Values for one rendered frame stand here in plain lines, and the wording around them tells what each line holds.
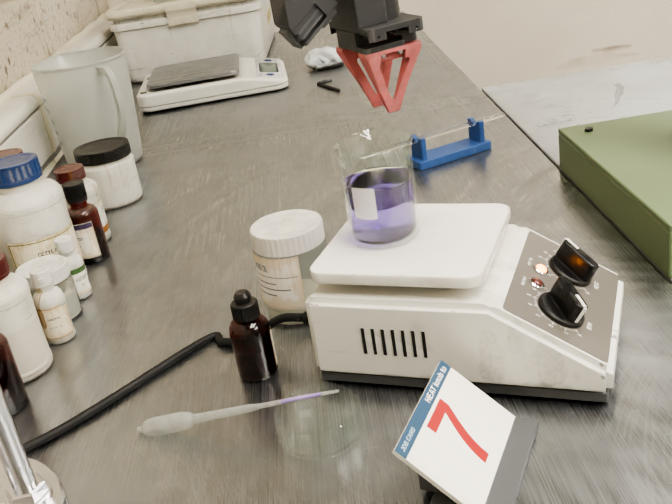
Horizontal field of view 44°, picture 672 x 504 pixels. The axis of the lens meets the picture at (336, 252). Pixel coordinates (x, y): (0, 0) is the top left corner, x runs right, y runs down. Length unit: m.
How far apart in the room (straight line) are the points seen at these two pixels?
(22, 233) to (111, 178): 0.23
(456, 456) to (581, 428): 0.09
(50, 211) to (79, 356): 0.16
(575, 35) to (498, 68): 0.20
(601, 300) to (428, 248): 0.12
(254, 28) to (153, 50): 0.20
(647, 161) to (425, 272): 0.34
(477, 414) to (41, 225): 0.46
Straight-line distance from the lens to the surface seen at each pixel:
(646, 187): 0.76
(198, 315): 0.73
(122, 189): 1.03
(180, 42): 1.70
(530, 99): 1.21
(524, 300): 0.55
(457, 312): 0.53
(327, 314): 0.56
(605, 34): 2.21
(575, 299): 0.55
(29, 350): 0.70
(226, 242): 0.86
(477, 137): 1.01
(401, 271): 0.54
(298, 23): 0.87
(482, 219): 0.60
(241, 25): 1.67
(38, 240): 0.82
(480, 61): 2.12
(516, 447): 0.52
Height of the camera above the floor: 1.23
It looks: 25 degrees down
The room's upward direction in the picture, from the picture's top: 9 degrees counter-clockwise
